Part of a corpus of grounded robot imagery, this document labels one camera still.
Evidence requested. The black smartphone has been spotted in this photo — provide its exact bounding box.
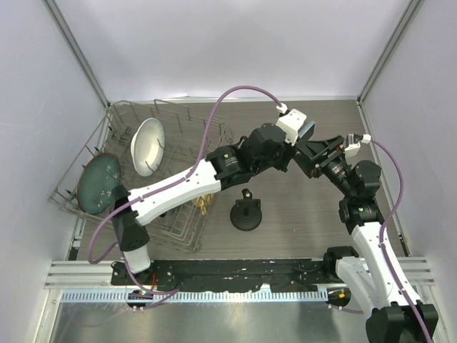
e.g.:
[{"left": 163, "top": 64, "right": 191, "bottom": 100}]
[{"left": 298, "top": 121, "right": 316, "bottom": 141}]

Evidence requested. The grey wire dish rack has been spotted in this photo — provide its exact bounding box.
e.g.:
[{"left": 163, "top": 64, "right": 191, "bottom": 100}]
[{"left": 46, "top": 99, "right": 236, "bottom": 252}]

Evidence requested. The yellow cup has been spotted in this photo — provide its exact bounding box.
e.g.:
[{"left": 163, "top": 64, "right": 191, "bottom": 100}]
[{"left": 192, "top": 194, "right": 214, "bottom": 216}]

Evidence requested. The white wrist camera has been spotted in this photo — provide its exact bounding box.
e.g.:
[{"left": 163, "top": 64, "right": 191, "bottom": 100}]
[
  {"left": 343, "top": 134, "right": 371, "bottom": 158},
  {"left": 276, "top": 103, "right": 307, "bottom": 146}
]

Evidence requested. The white slotted cable duct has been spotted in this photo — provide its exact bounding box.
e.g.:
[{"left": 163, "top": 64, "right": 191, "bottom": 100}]
[{"left": 61, "top": 288, "right": 328, "bottom": 303}]

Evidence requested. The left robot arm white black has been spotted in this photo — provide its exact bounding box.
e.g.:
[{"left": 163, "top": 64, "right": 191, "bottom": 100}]
[{"left": 110, "top": 120, "right": 303, "bottom": 285}]

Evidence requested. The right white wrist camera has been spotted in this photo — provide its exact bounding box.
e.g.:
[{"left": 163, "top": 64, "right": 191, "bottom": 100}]
[{"left": 343, "top": 134, "right": 371, "bottom": 158}]

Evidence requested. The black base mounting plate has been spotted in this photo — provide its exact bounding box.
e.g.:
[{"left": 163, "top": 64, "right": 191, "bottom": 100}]
[{"left": 110, "top": 257, "right": 343, "bottom": 293}]

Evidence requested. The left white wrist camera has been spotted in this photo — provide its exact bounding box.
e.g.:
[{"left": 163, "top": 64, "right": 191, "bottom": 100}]
[{"left": 276, "top": 103, "right": 307, "bottom": 146}]

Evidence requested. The white plate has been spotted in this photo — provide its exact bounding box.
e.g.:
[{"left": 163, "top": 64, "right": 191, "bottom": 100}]
[{"left": 131, "top": 118, "right": 165, "bottom": 177}]

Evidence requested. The black phone stand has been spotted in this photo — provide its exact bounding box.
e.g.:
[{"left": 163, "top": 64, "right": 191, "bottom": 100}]
[{"left": 230, "top": 188, "right": 263, "bottom": 232}]

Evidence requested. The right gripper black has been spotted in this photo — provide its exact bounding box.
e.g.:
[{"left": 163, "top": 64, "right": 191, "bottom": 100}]
[{"left": 293, "top": 134, "right": 356, "bottom": 198}]

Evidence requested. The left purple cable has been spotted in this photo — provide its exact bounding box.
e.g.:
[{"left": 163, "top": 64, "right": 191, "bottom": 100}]
[{"left": 87, "top": 85, "right": 288, "bottom": 308}]

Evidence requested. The teal plate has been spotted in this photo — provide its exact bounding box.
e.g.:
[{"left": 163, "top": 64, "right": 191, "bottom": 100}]
[{"left": 76, "top": 153, "right": 121, "bottom": 215}]

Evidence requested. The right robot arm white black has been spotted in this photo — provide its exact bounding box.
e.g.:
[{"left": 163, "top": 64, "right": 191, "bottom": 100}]
[{"left": 294, "top": 134, "right": 438, "bottom": 342}]

